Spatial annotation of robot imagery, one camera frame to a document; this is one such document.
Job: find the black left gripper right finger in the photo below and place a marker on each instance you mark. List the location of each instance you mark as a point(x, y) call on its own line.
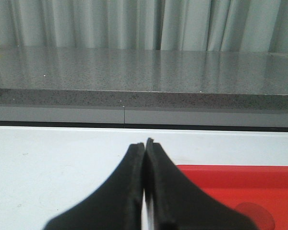
point(175, 203)

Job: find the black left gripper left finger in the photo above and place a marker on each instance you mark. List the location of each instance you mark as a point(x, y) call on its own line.
point(115, 205)

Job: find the red mushroom push button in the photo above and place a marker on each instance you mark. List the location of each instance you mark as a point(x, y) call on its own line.
point(259, 215)

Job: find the red plastic tray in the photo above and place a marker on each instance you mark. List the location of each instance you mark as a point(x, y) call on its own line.
point(231, 185)

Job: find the grey granite countertop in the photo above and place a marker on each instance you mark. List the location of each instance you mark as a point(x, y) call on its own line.
point(195, 88)

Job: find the grey pleated curtain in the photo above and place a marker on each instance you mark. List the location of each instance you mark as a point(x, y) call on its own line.
point(197, 25)

